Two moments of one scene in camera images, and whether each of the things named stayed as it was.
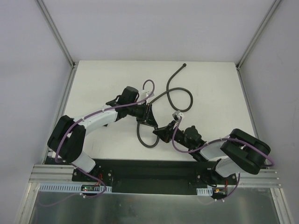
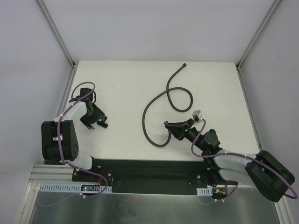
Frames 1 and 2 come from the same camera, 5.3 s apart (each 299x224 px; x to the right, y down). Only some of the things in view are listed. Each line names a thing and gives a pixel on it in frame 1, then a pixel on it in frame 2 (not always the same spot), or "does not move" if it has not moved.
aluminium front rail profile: (51, 173) does not move
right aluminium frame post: (274, 6) does not move
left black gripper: (147, 114) to (96, 118)
